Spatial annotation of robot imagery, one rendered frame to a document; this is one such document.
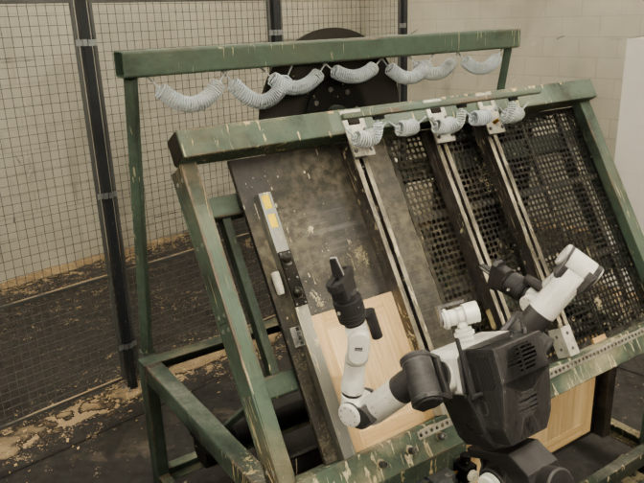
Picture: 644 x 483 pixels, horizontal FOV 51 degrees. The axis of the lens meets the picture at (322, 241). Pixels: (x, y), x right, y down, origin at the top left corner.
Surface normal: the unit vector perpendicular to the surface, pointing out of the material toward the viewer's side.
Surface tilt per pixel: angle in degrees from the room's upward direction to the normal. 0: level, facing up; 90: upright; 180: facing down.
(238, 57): 90
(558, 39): 90
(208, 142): 59
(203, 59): 90
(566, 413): 90
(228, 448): 0
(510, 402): 82
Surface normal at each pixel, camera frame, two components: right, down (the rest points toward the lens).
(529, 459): 0.18, -0.79
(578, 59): -0.72, 0.24
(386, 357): 0.47, -0.28
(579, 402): 0.56, 0.25
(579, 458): -0.04, -0.95
